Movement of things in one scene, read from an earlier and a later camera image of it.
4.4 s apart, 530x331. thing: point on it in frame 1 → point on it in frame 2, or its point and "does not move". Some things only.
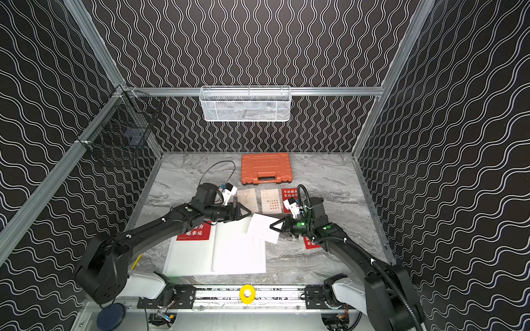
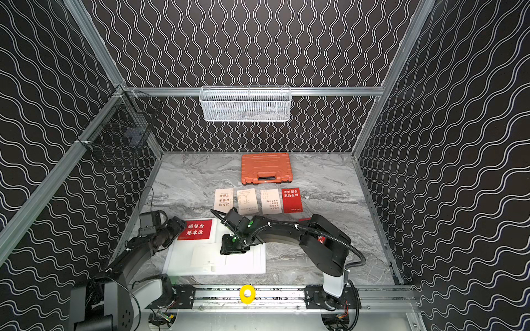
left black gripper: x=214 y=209 → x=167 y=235
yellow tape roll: x=250 y=299 does not move
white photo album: x=230 y=249 does not move
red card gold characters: x=199 y=232 does not move
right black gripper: x=284 y=232 → x=225 y=247
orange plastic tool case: x=269 y=168 does not move
